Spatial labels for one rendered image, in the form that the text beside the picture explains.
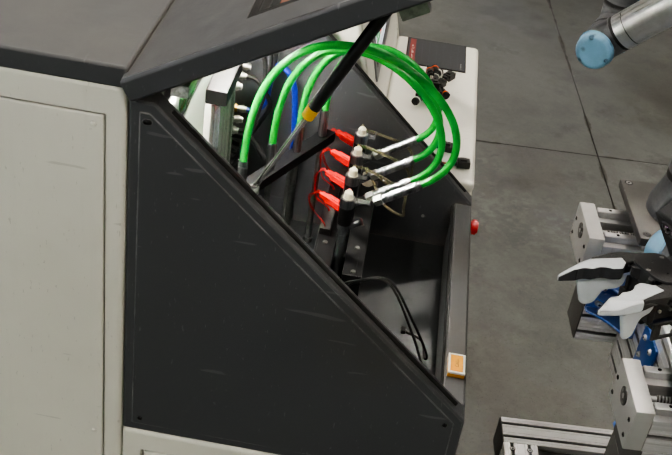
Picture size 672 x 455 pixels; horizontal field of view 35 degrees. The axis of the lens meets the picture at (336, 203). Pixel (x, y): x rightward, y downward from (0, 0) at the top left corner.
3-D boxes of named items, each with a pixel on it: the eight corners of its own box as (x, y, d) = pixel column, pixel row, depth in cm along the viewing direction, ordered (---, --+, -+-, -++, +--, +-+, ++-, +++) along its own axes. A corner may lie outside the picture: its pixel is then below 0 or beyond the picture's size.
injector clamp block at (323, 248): (350, 337, 208) (361, 276, 199) (300, 328, 208) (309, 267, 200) (368, 237, 236) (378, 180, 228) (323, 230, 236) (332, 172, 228)
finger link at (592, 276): (552, 311, 131) (624, 311, 132) (560, 270, 128) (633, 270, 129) (545, 297, 133) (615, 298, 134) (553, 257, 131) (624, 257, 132)
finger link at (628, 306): (611, 357, 122) (655, 331, 128) (621, 314, 120) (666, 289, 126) (589, 345, 124) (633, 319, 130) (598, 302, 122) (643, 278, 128)
